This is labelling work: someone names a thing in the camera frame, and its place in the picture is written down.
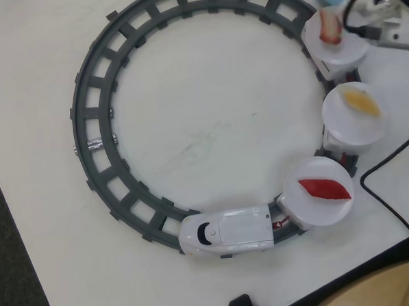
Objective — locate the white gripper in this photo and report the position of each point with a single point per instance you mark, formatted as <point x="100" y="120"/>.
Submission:
<point x="390" y="22"/>

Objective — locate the red and white sushi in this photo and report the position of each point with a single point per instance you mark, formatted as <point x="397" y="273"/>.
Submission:
<point x="330" y="26"/>

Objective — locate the yellow sushi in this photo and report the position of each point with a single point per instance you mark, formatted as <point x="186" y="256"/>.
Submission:
<point x="359" y="103"/>

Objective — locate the white Shinkansen toy locomotive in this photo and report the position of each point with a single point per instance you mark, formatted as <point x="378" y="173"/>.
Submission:
<point x="243" y="230"/>

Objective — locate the white round plate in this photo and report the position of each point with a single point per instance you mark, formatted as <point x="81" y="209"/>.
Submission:
<point x="303" y="202"/>
<point x="347" y="128"/>
<point x="336" y="55"/>

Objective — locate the wooden table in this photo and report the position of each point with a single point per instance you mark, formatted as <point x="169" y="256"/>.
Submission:
<point x="387" y="294"/>

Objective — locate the black plastic block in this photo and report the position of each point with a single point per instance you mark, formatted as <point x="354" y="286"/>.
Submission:
<point x="241" y="305"/>

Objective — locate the silver foil tape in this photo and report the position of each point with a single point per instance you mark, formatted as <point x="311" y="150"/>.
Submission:
<point x="95" y="145"/>

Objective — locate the grey circular toy rail track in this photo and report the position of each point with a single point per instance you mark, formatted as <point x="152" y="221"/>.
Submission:
<point x="96" y="113"/>

